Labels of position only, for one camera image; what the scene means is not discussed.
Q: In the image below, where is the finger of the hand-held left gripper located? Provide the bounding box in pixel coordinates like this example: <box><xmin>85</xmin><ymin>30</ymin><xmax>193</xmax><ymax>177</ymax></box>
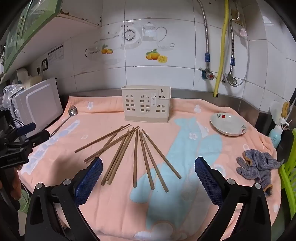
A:
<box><xmin>22</xmin><ymin>130</ymin><xmax>51</xmax><ymax>151</ymax></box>
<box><xmin>16</xmin><ymin>122</ymin><xmax>37</xmax><ymax>136</ymax></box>

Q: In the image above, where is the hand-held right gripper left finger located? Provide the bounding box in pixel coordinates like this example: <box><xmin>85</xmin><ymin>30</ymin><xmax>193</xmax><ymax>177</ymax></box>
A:
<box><xmin>24</xmin><ymin>157</ymin><xmax>103</xmax><ymax>241</ymax></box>

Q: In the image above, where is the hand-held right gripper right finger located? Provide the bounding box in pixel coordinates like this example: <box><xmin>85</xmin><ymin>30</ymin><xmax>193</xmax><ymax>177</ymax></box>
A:
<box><xmin>194</xmin><ymin>156</ymin><xmax>272</xmax><ymax>241</ymax></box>

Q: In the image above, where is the pile of wooden chopsticks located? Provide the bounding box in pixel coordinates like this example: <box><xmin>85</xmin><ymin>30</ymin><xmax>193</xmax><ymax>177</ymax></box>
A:
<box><xmin>74</xmin><ymin>123</ymin><xmax>182</xmax><ymax>193</ymax></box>

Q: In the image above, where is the beige plastic utensil holder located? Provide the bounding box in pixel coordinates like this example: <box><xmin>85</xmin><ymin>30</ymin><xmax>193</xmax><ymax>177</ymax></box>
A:
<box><xmin>121</xmin><ymin>85</ymin><xmax>171</xmax><ymax>123</ymax></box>

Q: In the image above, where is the person's left forearm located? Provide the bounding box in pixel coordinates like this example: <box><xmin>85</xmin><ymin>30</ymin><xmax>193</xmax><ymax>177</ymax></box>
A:
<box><xmin>0</xmin><ymin>176</ymin><xmax>22</xmax><ymax>237</ymax></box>

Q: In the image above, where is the person's left hand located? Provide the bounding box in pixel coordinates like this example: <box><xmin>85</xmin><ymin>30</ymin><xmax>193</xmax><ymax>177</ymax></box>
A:
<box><xmin>9</xmin><ymin>168</ymin><xmax>23</xmax><ymax>201</ymax></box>

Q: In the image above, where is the white microwave oven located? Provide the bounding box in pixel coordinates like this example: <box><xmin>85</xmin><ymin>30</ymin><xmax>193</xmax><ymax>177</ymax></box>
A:
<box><xmin>11</xmin><ymin>77</ymin><xmax>64</xmax><ymax>137</ymax></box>

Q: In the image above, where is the peach printed towel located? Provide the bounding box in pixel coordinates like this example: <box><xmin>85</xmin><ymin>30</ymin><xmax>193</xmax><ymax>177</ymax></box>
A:
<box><xmin>18</xmin><ymin>95</ymin><xmax>282</xmax><ymax>241</ymax></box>

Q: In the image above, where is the clear plastic bag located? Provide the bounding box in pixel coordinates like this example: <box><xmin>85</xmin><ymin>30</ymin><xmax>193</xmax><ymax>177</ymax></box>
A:
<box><xmin>2</xmin><ymin>84</ymin><xmax>25</xmax><ymax>109</ymax></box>

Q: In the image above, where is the slotted metal spoon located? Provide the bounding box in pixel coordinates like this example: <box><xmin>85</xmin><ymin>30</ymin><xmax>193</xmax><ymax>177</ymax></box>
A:
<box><xmin>50</xmin><ymin>105</ymin><xmax>79</xmax><ymax>138</ymax></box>

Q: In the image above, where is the grey knitted cloth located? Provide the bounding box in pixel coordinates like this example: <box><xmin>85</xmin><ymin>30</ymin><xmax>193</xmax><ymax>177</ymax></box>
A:
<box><xmin>236</xmin><ymin>149</ymin><xmax>285</xmax><ymax>197</ymax></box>

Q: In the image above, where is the cream plastic appliance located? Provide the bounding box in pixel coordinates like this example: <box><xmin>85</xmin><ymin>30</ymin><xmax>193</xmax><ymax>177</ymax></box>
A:
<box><xmin>15</xmin><ymin>68</ymin><xmax>44</xmax><ymax>88</ymax></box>

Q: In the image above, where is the white floral bowl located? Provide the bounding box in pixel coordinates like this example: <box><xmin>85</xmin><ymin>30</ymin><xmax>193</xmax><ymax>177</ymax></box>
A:
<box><xmin>210</xmin><ymin>112</ymin><xmax>248</xmax><ymax>137</ymax></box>

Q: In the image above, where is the light blue soap bottle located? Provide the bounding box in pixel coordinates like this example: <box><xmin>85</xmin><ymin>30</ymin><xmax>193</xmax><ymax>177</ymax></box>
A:
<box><xmin>268</xmin><ymin>125</ymin><xmax>284</xmax><ymax>149</ymax></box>

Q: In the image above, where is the green plastic rack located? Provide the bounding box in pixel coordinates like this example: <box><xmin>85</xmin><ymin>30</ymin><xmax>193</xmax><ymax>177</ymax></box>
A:
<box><xmin>279</xmin><ymin>160</ymin><xmax>296</xmax><ymax>223</ymax></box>

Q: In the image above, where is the metal water valve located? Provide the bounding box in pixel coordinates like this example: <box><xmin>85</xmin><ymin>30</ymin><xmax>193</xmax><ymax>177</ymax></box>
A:
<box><xmin>223</xmin><ymin>73</ymin><xmax>237</xmax><ymax>87</ymax></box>

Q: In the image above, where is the wall notice sticker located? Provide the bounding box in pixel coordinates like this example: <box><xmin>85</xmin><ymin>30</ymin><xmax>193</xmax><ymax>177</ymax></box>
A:
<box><xmin>48</xmin><ymin>44</ymin><xmax>64</xmax><ymax>62</ymax></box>

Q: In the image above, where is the green wall cabinet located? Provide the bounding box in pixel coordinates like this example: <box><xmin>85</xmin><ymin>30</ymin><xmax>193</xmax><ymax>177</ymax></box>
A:
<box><xmin>0</xmin><ymin>0</ymin><xmax>63</xmax><ymax>77</ymax></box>

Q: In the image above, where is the red handle water valve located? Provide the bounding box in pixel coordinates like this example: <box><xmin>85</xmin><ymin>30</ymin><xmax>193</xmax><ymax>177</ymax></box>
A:
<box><xmin>199</xmin><ymin>67</ymin><xmax>215</xmax><ymax>80</ymax></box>

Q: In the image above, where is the yellow gas hose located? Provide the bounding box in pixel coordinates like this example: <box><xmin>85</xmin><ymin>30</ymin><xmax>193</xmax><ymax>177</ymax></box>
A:
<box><xmin>213</xmin><ymin>0</ymin><xmax>230</xmax><ymax>98</ymax></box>

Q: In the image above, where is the braided metal hose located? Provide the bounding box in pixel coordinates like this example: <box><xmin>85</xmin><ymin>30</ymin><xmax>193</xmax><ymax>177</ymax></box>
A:
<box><xmin>228</xmin><ymin>5</ymin><xmax>241</xmax><ymax>77</ymax></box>
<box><xmin>196</xmin><ymin>0</ymin><xmax>211</xmax><ymax>72</ymax></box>

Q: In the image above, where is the teapot and oranges wall decal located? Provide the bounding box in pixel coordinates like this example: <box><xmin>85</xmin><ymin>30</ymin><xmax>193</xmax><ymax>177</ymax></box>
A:
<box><xmin>84</xmin><ymin>22</ymin><xmax>176</xmax><ymax>64</ymax></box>

